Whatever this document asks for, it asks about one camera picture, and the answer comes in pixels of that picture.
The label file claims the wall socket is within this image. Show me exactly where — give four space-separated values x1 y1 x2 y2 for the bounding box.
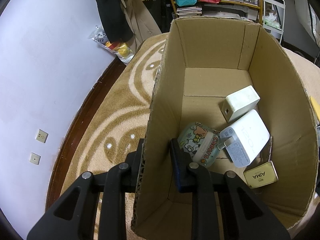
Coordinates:
29 152 41 165
35 129 48 143

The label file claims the plastic bag of toys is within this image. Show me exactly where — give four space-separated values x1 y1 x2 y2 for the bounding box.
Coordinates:
88 25 134 65

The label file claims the upper wall socket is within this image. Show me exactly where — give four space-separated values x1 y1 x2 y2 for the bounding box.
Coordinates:
35 129 48 143

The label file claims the right stack of books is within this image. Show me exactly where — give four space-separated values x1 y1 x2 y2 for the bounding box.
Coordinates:
202 3 259 22

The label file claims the stack of books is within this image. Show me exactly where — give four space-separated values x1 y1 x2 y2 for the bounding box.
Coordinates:
176 6 202 17
202 3 259 22

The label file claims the white rolling cart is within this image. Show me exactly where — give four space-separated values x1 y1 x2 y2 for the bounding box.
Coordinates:
262 0 286 43

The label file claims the white power charger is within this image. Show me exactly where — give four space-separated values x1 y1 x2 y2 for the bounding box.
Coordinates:
217 109 270 168

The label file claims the cardboard box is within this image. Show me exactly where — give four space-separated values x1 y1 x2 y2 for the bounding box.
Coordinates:
131 17 320 240

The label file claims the yellow green toy skateboard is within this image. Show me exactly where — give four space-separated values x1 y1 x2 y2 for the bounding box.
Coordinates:
310 96 320 125

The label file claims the beige patterned carpet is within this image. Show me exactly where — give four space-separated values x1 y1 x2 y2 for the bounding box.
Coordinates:
61 33 319 239

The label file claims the beige trench coat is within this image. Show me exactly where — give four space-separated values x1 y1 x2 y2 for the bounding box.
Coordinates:
121 0 162 53

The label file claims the lower wall socket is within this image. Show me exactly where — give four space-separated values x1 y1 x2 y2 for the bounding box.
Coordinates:
29 152 41 165

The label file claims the left stack of books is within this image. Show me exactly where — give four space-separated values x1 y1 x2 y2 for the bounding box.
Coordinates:
176 6 202 17

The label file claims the gold AIMA key card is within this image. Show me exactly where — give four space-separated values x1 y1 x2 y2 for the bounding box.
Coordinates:
244 161 279 189

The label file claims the black hanging coat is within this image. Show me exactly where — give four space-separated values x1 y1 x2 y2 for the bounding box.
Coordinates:
95 0 133 43

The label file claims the green cartoon pouch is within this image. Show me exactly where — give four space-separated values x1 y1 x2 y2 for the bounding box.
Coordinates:
177 122 221 168

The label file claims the white square adapter box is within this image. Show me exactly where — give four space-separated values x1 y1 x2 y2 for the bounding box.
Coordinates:
221 85 260 122

